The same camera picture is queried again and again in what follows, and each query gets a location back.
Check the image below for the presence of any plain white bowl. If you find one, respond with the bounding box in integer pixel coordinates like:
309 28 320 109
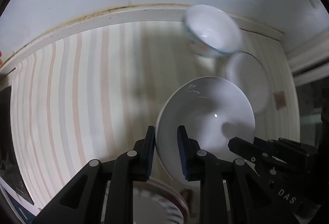
225 51 270 115

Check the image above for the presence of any white bowl with hearts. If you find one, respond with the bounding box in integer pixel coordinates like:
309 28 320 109
182 5 243 57

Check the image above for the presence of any striped table mat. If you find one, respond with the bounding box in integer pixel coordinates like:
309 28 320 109
10 21 301 214

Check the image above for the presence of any blue striped white plate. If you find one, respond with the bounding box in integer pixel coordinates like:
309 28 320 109
133 179 190 224

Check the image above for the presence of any black gas stove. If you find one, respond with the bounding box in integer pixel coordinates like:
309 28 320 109
0 86 34 205

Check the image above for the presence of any brown mat label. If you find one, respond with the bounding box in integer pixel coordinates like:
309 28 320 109
273 91 287 110

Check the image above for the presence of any large white floral bowl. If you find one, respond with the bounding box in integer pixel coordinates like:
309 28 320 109
156 76 255 188

